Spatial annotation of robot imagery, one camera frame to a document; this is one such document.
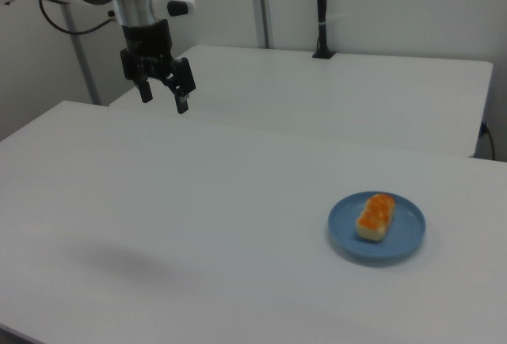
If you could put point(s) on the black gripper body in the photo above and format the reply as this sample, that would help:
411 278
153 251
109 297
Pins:
146 43

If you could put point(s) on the grey metal frame post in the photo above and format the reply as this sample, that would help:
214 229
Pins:
81 58
261 3

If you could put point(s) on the bread loaf with orange topping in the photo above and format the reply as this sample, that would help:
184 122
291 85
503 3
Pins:
375 216

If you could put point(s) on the blue round plate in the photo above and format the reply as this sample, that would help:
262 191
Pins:
408 225

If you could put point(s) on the black camera stand pole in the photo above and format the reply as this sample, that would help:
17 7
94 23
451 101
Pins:
322 11

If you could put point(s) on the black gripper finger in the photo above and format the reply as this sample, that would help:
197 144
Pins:
183 82
146 90

